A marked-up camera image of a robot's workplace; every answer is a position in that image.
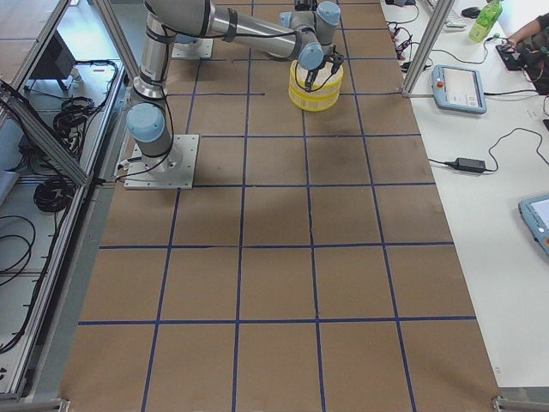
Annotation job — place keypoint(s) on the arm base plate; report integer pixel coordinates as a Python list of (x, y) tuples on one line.
[(193, 49), (176, 171)]

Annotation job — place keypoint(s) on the yellow steamer basket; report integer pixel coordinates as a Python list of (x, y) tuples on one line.
[(326, 82), (310, 102)]

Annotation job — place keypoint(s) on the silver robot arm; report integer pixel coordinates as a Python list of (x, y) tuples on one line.
[(304, 36), (305, 5)]

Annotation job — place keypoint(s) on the black power adapter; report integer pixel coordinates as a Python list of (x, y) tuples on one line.
[(467, 165)]

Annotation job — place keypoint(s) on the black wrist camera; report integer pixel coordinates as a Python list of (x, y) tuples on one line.
[(335, 58)]

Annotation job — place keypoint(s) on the green drink bottle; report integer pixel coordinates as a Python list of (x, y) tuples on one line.
[(485, 21)]

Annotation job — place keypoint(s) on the aluminium frame post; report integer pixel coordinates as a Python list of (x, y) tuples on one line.
[(428, 40)]

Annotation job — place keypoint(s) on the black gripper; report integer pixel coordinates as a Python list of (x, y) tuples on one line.
[(311, 74)]

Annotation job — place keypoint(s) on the teach pendant with red button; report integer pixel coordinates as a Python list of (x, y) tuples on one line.
[(458, 89)]

